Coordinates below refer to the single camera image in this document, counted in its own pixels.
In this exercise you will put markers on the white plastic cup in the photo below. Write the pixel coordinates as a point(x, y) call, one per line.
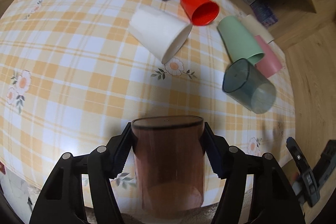
point(160, 33)

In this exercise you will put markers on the beige plastic cup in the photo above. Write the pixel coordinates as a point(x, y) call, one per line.
point(256, 28)

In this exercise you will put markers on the pink plastic cup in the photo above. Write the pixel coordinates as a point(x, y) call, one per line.
point(269, 65)

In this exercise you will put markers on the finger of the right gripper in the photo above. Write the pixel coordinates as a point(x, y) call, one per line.
point(326, 162)
point(297, 155)

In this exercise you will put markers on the yellow plaid floral tablecloth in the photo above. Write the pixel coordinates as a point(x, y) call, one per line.
point(72, 76)

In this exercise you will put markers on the red plastic cup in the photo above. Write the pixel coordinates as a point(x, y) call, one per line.
point(200, 12)

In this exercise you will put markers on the purple small box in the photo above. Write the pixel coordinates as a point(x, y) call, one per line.
point(264, 14)

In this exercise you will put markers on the green plastic cup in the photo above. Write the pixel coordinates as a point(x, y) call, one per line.
point(239, 42)

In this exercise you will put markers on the translucent brown plastic cup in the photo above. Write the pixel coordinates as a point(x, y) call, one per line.
point(169, 164)

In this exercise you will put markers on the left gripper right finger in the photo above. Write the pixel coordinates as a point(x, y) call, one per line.
point(255, 185)

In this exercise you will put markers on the translucent teal plastic cup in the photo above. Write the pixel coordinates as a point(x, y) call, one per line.
point(245, 84)

